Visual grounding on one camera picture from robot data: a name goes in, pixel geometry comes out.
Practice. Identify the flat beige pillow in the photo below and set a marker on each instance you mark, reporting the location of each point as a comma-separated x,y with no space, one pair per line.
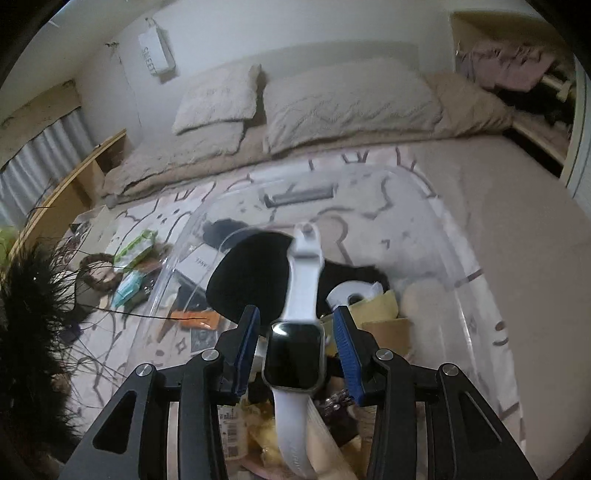
184,147

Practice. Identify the white tape roll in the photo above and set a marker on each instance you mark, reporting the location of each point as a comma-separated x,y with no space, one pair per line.
344,293

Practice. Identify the wooden shelf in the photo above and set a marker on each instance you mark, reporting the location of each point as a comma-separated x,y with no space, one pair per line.
69,194

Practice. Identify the beige duvet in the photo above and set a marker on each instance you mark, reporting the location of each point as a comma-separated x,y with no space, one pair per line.
471,106

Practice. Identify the clear labelled bottle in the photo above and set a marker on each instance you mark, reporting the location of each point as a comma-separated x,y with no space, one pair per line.
231,429

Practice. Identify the beige bed sheet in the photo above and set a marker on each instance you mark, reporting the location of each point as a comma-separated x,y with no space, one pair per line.
531,277

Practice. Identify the brown fuzzy hair clip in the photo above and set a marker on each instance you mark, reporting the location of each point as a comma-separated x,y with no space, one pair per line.
84,270

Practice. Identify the grey striped curtain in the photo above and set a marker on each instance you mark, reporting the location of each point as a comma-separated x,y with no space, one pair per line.
41,152

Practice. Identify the black cloth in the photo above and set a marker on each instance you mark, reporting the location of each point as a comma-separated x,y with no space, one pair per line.
351,274

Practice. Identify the orange cream tube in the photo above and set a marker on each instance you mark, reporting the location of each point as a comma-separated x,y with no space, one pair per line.
198,319

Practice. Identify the black and white box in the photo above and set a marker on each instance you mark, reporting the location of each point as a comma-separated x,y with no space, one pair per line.
201,263

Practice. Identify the black feather spray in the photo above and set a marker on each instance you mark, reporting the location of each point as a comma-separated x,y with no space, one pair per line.
27,332

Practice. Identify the small beige pillow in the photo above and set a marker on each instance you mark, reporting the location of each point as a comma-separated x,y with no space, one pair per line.
217,99

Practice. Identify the white smart watch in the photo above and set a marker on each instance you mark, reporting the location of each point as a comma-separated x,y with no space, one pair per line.
293,355

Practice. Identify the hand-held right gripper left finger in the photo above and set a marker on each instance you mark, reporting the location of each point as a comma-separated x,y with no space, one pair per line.
247,341

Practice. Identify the yellow packet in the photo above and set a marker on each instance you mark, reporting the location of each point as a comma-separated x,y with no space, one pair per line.
261,434

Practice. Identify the large beige pillow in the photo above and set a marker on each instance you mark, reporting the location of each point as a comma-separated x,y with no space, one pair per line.
351,110

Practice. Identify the clear plastic container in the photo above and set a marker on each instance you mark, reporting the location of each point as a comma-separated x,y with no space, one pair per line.
392,221

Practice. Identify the teal wet wipes pack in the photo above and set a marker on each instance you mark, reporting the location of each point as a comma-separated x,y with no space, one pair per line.
127,288

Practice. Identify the yellow cloth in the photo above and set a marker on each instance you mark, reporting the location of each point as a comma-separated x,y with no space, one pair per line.
381,304

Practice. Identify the beige curtain valance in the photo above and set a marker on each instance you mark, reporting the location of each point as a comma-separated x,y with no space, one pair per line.
41,106

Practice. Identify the black felt hat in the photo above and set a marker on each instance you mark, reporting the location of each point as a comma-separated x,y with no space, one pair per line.
249,277

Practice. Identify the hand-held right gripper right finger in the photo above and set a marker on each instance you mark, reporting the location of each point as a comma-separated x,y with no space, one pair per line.
346,350

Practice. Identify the small cardboard box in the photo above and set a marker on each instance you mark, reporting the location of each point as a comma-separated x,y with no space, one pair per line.
392,334

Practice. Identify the pink clothes pile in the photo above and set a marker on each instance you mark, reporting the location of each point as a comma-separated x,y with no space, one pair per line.
508,64

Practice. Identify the green snack packet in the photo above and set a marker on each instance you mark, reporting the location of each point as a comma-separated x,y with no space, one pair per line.
138,244

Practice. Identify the white hanging wall sign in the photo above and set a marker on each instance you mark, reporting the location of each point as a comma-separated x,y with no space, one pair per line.
154,53

